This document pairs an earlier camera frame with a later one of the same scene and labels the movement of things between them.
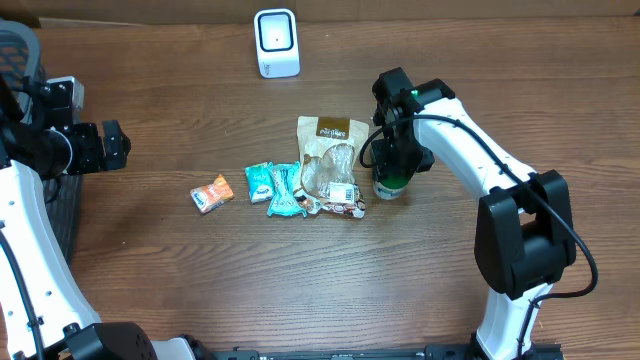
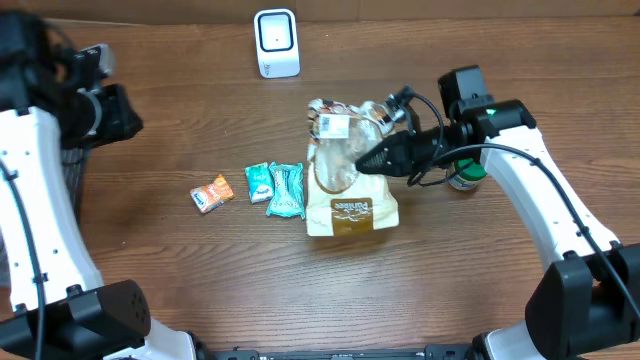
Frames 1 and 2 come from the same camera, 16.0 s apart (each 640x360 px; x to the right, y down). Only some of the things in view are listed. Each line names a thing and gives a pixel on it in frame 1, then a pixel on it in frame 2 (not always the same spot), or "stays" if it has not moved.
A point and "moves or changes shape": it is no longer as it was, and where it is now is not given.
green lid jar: [389, 187] -> [467, 174]
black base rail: [434, 352] stays
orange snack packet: [212, 195] stays
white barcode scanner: [277, 43] stays
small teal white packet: [260, 182] stays
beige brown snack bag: [330, 149] moves or changes shape
